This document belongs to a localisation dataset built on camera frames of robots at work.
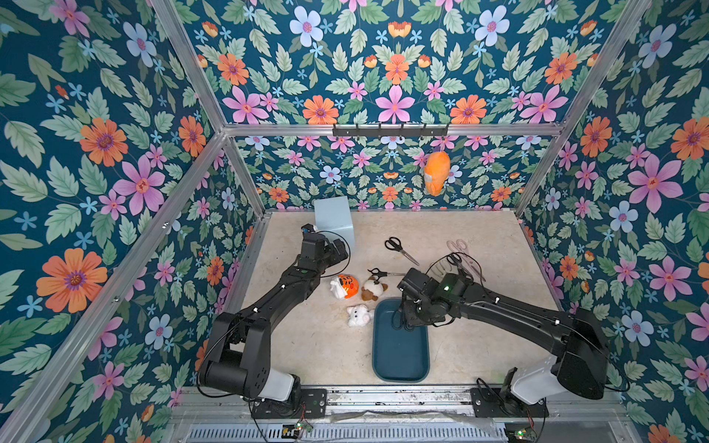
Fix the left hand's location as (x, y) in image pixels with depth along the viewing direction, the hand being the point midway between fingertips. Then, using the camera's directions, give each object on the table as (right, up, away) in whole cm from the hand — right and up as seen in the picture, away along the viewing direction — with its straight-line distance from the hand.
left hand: (337, 244), depth 90 cm
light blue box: (-2, +8, +6) cm, 11 cm away
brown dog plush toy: (+12, -16, +3) cm, 20 cm away
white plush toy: (+8, -23, -4) cm, 24 cm away
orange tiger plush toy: (+2, -14, +1) cm, 14 cm away
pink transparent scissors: (+47, -2, +18) cm, 50 cm away
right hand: (+23, -21, -12) cm, 33 cm away
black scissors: (+21, -1, +18) cm, 28 cm away
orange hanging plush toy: (+35, +27, +7) cm, 45 cm away
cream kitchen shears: (+38, -10, +11) cm, 40 cm away
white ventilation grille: (+5, -48, -20) cm, 52 cm away
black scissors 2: (+44, -6, +15) cm, 46 cm away
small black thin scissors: (+14, -11, +10) cm, 20 cm away
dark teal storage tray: (+19, -32, -10) cm, 39 cm away
